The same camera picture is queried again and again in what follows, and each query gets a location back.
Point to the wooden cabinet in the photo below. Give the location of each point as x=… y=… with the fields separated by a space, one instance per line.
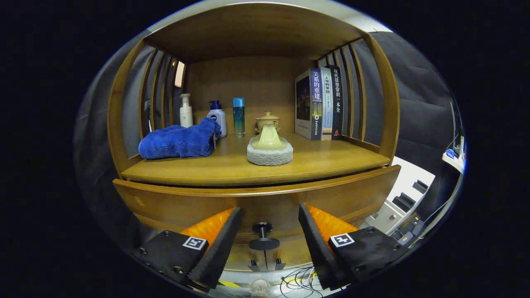
x=248 y=82

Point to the white box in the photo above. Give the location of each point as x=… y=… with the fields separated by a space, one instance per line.
x=408 y=178

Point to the small blue object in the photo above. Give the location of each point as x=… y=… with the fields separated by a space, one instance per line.
x=450 y=153

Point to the black spine book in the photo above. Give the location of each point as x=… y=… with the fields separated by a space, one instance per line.
x=337 y=99

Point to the blue spine book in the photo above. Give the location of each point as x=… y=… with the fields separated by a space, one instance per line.
x=308 y=103

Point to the white lotion bottle blue cap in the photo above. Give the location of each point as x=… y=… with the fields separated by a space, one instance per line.
x=219 y=120

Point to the white pump bottle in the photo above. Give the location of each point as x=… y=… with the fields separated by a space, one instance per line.
x=186 y=114

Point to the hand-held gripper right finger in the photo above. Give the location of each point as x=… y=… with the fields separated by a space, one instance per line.
x=321 y=252

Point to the beige lidded teacup with saucer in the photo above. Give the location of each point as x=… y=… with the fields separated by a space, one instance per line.
x=268 y=119

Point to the blue towel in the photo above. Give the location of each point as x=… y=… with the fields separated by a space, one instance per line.
x=178 y=142

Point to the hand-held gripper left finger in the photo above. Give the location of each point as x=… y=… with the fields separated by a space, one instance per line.
x=213 y=252

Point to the pale spine book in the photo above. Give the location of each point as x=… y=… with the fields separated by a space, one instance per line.
x=326 y=103

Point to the black electronics box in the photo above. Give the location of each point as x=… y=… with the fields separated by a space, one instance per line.
x=410 y=231

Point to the teal clear bottle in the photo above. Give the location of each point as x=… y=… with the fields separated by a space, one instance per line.
x=239 y=120

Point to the white side desk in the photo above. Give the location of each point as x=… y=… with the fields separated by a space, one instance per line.
x=453 y=162

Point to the wooden drawer with black knob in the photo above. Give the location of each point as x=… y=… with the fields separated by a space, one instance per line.
x=186 y=203

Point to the wooden countertop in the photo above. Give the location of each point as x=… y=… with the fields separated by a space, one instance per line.
x=327 y=159

